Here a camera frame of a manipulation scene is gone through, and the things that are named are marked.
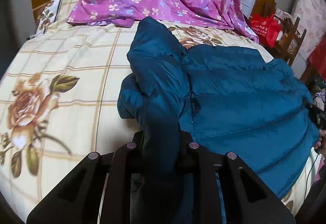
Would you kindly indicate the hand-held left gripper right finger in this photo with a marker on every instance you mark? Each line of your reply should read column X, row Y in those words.
column 193, row 160

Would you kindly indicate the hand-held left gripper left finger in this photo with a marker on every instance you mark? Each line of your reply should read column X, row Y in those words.
column 127, row 157

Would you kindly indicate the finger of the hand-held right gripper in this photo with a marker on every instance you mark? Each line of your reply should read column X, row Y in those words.
column 315, row 114

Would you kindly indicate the teal down jacket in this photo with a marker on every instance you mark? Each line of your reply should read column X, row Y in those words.
column 229, row 96

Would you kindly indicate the person's right hand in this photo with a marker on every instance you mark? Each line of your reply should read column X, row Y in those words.
column 320, row 141

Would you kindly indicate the red cloth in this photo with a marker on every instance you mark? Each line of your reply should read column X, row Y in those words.
column 318, row 58

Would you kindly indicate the wooden chair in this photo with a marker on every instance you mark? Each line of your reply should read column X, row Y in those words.
column 293, row 40

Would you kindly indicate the pale floral curtain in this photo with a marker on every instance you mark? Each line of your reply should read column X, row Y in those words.
column 309, row 17

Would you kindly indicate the red plastic bag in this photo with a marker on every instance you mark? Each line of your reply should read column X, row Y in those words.
column 264, row 27

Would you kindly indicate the cream checked floral bed sheet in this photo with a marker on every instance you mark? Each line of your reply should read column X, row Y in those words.
column 71, row 66

